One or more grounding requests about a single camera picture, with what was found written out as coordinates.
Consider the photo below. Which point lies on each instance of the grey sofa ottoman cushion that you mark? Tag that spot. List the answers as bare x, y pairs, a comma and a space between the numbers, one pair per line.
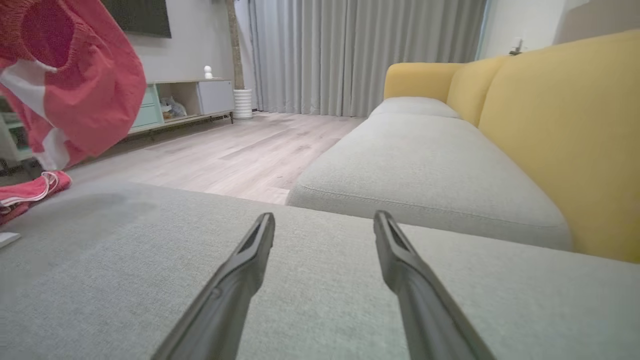
325, 310

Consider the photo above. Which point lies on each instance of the small white figurine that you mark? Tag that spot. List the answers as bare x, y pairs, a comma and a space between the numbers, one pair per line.
208, 72

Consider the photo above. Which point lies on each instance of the grey plush toy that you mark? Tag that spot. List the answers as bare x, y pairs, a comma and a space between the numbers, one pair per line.
174, 109

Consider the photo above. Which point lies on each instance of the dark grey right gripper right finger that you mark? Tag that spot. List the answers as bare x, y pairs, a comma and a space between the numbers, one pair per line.
415, 295

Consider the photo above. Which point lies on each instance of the wooden TV cabinet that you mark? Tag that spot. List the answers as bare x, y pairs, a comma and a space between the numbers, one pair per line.
215, 97

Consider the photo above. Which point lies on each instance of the yellow sofa armrest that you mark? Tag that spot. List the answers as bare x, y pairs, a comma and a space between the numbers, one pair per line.
417, 80

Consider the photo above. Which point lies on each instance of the grey sofa seat cushion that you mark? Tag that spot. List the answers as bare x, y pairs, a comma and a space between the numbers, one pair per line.
412, 106
425, 170

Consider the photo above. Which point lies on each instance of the brown plant trunk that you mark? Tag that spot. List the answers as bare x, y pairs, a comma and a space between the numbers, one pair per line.
234, 45

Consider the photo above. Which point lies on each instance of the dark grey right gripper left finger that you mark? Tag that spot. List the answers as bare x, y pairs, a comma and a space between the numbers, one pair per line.
235, 290

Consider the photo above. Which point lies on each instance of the grey pleated curtain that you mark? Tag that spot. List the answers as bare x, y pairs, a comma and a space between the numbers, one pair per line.
360, 55

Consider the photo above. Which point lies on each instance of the red and white sports shirt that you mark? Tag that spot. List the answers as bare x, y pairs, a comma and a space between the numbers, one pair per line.
90, 90

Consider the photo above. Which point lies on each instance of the black wall television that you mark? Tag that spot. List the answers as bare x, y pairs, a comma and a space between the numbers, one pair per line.
142, 15

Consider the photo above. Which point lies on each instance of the yellow sofa back cushion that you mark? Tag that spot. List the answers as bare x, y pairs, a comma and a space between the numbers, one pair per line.
472, 85
565, 140

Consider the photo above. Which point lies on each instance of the white ribbed plant pot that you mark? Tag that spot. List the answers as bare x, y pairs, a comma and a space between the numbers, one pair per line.
243, 104

